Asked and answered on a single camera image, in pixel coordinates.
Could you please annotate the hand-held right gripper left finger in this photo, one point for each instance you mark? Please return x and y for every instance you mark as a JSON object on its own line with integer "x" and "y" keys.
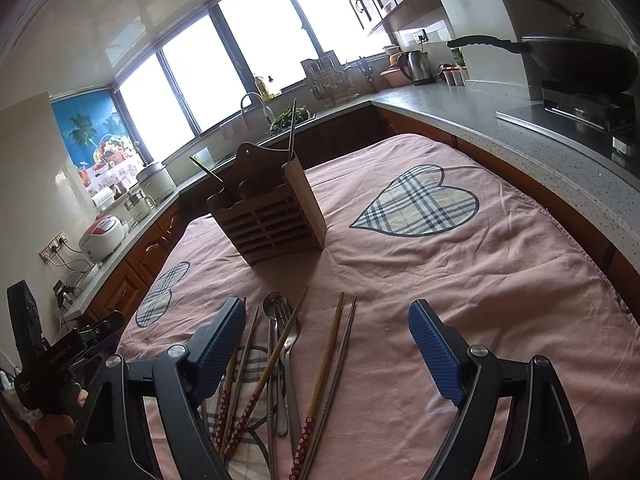
{"x": 220, "y": 350}

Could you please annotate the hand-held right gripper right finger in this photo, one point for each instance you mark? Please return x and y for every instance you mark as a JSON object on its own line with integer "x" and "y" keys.
{"x": 435, "y": 355}

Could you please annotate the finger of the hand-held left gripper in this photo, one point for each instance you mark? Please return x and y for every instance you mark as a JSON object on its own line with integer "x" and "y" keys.
{"x": 107, "y": 324}

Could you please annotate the floral-end wooden chopstick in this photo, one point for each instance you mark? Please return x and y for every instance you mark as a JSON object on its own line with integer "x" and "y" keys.
{"x": 280, "y": 355}
{"x": 325, "y": 360}
{"x": 245, "y": 355}

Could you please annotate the metal chopstick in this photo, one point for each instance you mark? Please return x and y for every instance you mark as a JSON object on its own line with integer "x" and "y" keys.
{"x": 289, "y": 135}
{"x": 271, "y": 385}
{"x": 293, "y": 125}
{"x": 340, "y": 360}

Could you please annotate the wooden utensil holder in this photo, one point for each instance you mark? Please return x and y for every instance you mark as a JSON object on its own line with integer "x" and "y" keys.
{"x": 270, "y": 225}

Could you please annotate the person's left forearm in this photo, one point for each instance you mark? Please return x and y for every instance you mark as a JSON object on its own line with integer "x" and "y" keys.
{"x": 35, "y": 440}

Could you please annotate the black charger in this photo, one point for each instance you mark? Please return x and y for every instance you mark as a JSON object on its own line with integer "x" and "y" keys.
{"x": 64, "y": 294}

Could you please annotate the metal spoon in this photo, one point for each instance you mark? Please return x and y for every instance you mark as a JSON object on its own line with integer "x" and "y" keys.
{"x": 274, "y": 305}

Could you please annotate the pink heart-print tablecloth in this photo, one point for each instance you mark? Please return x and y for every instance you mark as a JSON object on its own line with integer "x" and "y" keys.
{"x": 450, "y": 270}

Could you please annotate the white and red rice cooker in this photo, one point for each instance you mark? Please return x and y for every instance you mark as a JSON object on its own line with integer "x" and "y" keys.
{"x": 102, "y": 237}

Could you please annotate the small white electric pot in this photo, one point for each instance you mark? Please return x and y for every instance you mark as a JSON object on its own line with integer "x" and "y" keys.
{"x": 136, "y": 206}

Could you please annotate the white container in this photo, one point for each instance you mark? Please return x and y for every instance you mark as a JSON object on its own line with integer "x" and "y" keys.
{"x": 104, "y": 199}

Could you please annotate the white slow cooker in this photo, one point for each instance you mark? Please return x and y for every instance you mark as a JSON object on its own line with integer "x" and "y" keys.
{"x": 156, "y": 180}

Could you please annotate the plain wooden chopstick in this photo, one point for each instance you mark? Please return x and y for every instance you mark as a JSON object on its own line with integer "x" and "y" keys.
{"x": 207, "y": 171}

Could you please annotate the fruit-print window blind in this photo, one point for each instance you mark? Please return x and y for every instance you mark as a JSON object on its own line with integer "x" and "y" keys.
{"x": 92, "y": 135}

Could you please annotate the light green cup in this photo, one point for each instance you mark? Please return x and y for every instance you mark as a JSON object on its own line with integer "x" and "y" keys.
{"x": 202, "y": 156}

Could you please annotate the dish cloth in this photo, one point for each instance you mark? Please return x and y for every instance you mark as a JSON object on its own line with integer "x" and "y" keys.
{"x": 234, "y": 127}

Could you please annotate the green vegetables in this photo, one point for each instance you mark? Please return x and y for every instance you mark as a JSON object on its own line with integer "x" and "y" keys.
{"x": 287, "y": 117}

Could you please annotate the grey speckled countertop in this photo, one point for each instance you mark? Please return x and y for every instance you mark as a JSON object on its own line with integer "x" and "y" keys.
{"x": 475, "y": 110}

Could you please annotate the kitchen faucet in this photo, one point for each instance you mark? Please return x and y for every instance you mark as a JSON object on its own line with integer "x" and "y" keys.
{"x": 255, "y": 102}

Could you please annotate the yellow oil bottle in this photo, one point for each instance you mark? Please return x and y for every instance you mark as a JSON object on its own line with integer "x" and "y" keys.
{"x": 260, "y": 87}

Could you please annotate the spice jars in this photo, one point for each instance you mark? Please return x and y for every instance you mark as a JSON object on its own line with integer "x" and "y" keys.
{"x": 454, "y": 76}

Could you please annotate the pink basin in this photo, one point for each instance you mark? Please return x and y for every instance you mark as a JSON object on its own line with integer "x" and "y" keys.
{"x": 392, "y": 77}

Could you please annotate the kitchen window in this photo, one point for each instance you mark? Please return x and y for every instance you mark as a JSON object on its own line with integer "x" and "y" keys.
{"x": 225, "y": 60}

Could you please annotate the steel electric kettle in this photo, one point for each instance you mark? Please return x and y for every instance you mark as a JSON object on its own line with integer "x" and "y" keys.
{"x": 415, "y": 66}

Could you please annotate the dish rack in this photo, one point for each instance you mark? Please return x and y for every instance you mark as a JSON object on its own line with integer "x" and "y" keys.
{"x": 327, "y": 80}

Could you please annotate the gas stove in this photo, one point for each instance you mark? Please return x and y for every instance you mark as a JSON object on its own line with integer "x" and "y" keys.
{"x": 585, "y": 105}

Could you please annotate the black wok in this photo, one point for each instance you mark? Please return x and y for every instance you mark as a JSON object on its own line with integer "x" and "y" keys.
{"x": 575, "y": 57}

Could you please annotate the wok lid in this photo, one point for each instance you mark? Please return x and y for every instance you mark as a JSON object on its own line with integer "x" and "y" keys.
{"x": 575, "y": 35}

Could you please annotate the wall socket with plugs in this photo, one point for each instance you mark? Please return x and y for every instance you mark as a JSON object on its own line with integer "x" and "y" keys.
{"x": 54, "y": 249}

